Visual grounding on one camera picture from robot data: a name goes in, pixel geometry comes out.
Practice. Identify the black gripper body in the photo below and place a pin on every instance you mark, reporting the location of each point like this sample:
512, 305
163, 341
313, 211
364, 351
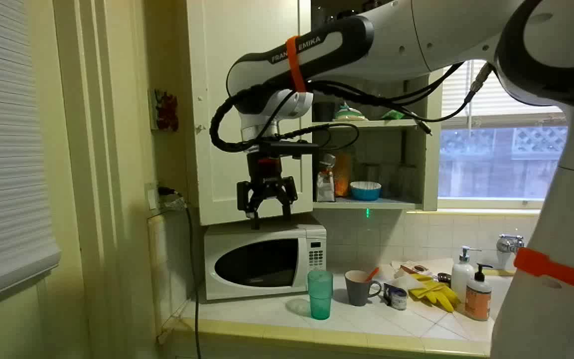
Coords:
263, 165

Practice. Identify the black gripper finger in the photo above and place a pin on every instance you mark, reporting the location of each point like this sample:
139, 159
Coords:
247, 195
287, 191

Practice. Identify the blue-green translucent plastic cup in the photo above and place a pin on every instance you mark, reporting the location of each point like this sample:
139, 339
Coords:
319, 295

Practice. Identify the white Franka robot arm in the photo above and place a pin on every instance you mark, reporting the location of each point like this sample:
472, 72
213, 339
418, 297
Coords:
398, 32

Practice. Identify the white cabinet door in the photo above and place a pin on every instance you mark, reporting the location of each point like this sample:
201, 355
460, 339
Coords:
253, 165

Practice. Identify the grey ceramic mug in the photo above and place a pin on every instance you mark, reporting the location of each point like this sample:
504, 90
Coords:
356, 289

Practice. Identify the small blue white mug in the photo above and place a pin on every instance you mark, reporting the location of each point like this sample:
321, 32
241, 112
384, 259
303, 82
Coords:
396, 297

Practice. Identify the white microwave oven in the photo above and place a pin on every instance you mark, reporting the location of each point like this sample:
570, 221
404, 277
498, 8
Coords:
259, 231

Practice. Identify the orange box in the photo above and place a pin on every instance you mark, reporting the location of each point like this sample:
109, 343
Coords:
342, 175

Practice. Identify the blue bowl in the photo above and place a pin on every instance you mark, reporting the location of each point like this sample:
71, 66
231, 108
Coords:
364, 191

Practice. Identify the green white packet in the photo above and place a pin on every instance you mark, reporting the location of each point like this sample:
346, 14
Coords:
348, 114

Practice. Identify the small green item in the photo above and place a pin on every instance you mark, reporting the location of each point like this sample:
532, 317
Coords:
390, 116

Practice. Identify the white printed packet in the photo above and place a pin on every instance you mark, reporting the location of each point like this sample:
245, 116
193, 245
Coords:
414, 267

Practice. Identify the small dark jar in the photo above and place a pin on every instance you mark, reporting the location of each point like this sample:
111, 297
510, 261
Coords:
442, 277

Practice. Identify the white pump soap bottle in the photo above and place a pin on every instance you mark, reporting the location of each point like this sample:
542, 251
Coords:
460, 275

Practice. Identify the orange label pump bottle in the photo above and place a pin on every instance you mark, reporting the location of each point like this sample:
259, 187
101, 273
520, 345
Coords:
478, 299

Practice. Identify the white window blind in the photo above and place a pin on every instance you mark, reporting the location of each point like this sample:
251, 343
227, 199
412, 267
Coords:
8, 131
498, 96

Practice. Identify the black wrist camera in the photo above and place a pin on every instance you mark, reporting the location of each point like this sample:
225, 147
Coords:
287, 147

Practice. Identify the cream wall cabinet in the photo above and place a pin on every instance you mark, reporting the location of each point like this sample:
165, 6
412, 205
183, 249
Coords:
339, 205

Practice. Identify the wall outlet with plug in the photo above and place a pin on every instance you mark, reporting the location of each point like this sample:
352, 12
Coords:
163, 195

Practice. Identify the red wall decoration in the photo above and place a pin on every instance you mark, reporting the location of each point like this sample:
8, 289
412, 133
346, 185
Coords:
165, 110

